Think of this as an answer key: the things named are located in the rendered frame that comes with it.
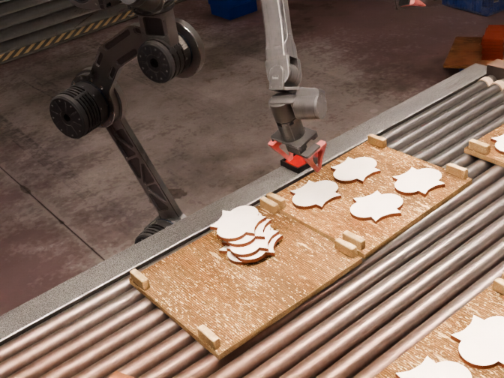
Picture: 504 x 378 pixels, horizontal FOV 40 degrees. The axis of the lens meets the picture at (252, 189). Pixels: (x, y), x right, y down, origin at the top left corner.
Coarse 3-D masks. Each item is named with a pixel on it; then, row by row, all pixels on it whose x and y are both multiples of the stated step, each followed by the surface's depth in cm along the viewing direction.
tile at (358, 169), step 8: (352, 160) 191; (360, 160) 191; (368, 160) 190; (336, 168) 189; (344, 168) 188; (352, 168) 188; (360, 168) 187; (368, 168) 187; (336, 176) 185; (344, 176) 185; (352, 176) 184; (360, 176) 184; (368, 176) 185
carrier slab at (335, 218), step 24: (384, 168) 188; (408, 168) 186; (432, 168) 185; (288, 192) 184; (360, 192) 179; (384, 192) 178; (432, 192) 175; (456, 192) 175; (288, 216) 176; (312, 216) 173; (336, 216) 172; (408, 216) 168; (384, 240) 161
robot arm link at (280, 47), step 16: (272, 0) 159; (272, 16) 159; (288, 16) 160; (272, 32) 159; (288, 32) 159; (272, 48) 158; (288, 48) 158; (272, 64) 158; (288, 64) 156; (288, 80) 157
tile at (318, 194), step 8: (312, 184) 183; (320, 184) 183; (328, 184) 182; (336, 184) 182; (296, 192) 181; (304, 192) 181; (312, 192) 180; (320, 192) 180; (328, 192) 179; (336, 192) 180; (296, 200) 178; (304, 200) 178; (312, 200) 177; (320, 200) 177; (328, 200) 177; (304, 208) 176; (320, 208) 175
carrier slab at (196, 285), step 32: (288, 224) 171; (192, 256) 165; (224, 256) 164; (288, 256) 160; (320, 256) 159; (160, 288) 157; (192, 288) 155; (224, 288) 154; (256, 288) 152; (288, 288) 151; (320, 288) 151; (192, 320) 146; (224, 320) 145; (256, 320) 144; (224, 352) 138
